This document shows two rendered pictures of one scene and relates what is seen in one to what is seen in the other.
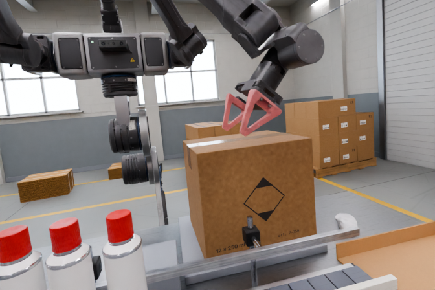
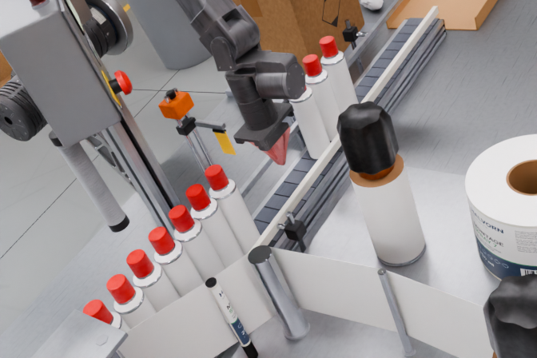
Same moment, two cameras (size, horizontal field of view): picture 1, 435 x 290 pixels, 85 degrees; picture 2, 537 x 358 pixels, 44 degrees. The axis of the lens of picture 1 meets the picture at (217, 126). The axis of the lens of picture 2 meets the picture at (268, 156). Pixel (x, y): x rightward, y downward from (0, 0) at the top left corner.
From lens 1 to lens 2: 1.26 m
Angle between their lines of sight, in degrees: 41
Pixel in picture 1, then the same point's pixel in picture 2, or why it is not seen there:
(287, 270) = (366, 54)
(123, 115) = (81, 8)
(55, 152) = not seen: outside the picture
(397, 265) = (423, 8)
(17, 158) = not seen: outside the picture
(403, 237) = not seen: outside the picture
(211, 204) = (307, 31)
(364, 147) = not seen: outside the picture
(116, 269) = (343, 66)
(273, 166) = not seen: outside the picture
